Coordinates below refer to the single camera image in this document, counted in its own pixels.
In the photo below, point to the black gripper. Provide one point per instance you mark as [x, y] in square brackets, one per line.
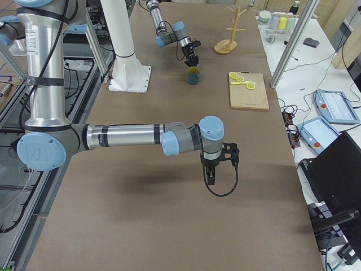
[188, 51]
[208, 164]

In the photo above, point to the dark teal ribbed cup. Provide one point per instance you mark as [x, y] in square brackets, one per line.
[193, 75]

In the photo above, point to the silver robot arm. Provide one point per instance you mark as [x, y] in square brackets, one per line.
[50, 138]
[176, 33]

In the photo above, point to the small steel cup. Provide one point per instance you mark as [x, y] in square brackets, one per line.
[271, 39]

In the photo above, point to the white dish rack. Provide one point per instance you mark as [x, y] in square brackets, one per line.
[286, 32]

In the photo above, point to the grey cup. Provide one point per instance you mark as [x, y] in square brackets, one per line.
[274, 22]

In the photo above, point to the yellow cup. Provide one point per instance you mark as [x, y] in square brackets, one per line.
[282, 23]

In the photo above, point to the light blue cup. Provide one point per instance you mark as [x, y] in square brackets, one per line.
[291, 21]

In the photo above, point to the yellow plastic knife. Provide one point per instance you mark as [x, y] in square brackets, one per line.
[243, 82]

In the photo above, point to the wooden cutting board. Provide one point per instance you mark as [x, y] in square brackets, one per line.
[241, 97]

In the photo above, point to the mint green bowl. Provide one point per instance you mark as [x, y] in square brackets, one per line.
[264, 16]

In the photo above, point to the brown table mat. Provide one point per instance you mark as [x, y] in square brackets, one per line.
[133, 208]

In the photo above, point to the black power strip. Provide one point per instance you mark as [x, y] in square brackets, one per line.
[291, 129]

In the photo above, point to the blue teach pendant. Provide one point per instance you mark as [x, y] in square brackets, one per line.
[318, 133]
[335, 107]

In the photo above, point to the grey folded cloth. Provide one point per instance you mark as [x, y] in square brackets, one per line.
[311, 42]

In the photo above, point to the black monitor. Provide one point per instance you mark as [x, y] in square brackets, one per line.
[334, 175]

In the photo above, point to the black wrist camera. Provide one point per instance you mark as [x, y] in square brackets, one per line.
[230, 152]
[196, 43]

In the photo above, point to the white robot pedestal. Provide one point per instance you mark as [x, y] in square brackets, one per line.
[128, 73]

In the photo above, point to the aluminium frame post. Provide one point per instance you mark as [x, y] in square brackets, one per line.
[293, 41]

